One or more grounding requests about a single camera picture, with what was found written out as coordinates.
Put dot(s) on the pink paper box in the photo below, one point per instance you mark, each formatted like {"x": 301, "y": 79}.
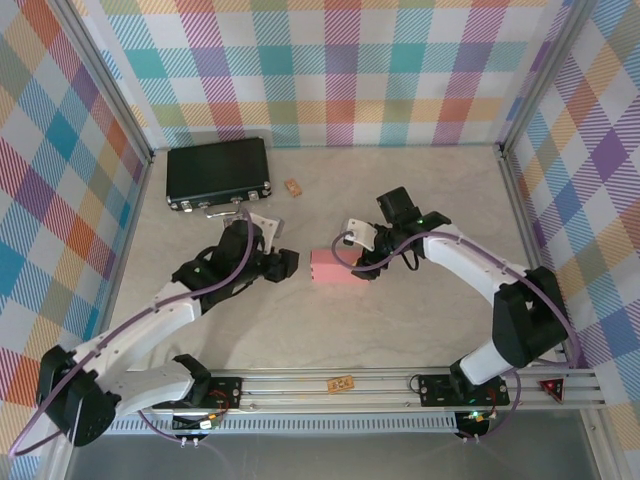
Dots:
{"x": 330, "y": 267}

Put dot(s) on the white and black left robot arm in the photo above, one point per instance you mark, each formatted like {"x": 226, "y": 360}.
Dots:
{"x": 150, "y": 320}

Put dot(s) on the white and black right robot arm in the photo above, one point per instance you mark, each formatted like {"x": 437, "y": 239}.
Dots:
{"x": 465, "y": 260}

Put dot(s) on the black hard case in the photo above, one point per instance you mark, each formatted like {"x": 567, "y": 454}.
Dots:
{"x": 215, "y": 170}

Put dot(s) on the small striped wooden block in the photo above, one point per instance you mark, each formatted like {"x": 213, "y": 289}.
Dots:
{"x": 293, "y": 187}

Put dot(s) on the printed wooden tag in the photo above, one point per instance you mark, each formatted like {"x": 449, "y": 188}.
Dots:
{"x": 340, "y": 385}

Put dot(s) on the small black circuit board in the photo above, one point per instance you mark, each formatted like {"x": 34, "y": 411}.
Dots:
{"x": 475, "y": 424}
{"x": 197, "y": 424}

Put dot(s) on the grey metal sheet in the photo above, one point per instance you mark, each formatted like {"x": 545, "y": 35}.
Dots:
{"x": 325, "y": 460}

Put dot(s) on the red triangle button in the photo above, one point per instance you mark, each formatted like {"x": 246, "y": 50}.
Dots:
{"x": 551, "y": 389}

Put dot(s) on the aluminium side rail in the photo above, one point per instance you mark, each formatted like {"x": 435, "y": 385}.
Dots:
{"x": 525, "y": 225}
{"x": 124, "y": 250}

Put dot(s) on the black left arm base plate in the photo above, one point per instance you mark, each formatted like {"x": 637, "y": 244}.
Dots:
{"x": 225, "y": 392}

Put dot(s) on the long aluminium frame rail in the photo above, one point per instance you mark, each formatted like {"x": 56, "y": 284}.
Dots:
{"x": 300, "y": 397}

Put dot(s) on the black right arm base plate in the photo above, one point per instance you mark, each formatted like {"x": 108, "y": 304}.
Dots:
{"x": 435, "y": 392}

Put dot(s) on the aluminium frame post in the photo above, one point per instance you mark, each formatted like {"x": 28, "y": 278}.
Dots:
{"x": 546, "y": 75}
{"x": 106, "y": 75}

